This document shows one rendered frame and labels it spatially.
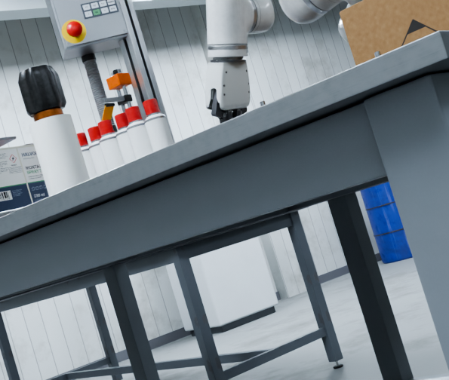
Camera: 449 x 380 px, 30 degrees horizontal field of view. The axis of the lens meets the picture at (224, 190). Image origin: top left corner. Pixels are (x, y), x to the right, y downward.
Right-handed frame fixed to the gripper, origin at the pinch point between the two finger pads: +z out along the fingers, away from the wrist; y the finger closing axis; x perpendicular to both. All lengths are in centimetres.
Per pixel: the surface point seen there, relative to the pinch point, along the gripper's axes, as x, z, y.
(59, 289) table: -226, 105, -135
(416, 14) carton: 34.3, -23.2, -17.1
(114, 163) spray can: -33.3, 8.4, 2.6
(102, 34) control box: -45, -22, -7
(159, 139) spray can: -19.2, 2.2, 1.5
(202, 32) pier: -425, -30, -490
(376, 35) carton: 25.3, -19.4, -17.4
